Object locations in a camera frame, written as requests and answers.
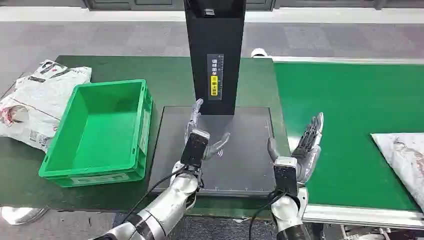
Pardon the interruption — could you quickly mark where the silver round metal base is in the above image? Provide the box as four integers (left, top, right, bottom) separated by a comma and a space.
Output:
0, 206, 50, 226

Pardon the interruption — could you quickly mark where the green plastic crate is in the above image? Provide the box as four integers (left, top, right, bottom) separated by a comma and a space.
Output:
38, 79, 154, 189

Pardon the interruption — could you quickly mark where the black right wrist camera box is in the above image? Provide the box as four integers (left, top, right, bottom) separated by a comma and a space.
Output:
272, 156, 299, 197

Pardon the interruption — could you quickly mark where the silver conveyor frame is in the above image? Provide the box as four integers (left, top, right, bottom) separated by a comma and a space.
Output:
251, 54, 424, 231

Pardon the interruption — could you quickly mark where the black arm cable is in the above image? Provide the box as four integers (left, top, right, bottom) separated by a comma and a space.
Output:
119, 167, 187, 227
248, 190, 286, 240

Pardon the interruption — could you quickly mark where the black scanner base plate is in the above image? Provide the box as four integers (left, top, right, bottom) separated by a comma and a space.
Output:
148, 105, 278, 199

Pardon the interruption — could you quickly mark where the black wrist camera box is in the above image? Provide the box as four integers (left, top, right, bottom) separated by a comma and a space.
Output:
180, 129, 212, 169
272, 156, 299, 197

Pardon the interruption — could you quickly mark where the black scanner column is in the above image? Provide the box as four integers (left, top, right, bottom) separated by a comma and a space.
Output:
183, 0, 248, 116

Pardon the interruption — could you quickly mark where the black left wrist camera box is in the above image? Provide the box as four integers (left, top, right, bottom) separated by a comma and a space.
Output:
180, 129, 212, 169

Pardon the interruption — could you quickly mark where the large white printed parcel bag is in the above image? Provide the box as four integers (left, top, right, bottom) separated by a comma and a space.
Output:
0, 59, 93, 154

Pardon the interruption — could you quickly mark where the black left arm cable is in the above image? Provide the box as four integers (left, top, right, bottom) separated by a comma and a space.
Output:
119, 167, 187, 227

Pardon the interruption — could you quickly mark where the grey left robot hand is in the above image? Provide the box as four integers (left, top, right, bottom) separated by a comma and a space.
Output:
183, 97, 231, 162

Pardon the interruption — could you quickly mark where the green conveyor belt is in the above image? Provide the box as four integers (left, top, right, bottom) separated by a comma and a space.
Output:
273, 61, 424, 213

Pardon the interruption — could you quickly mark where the white roller end cap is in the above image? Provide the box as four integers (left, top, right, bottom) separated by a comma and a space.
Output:
250, 48, 269, 59

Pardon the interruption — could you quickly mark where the grey plastic parcel bag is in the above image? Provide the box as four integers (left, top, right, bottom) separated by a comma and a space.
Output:
370, 132, 424, 213

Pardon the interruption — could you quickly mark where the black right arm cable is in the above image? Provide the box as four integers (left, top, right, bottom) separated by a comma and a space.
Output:
248, 190, 286, 240

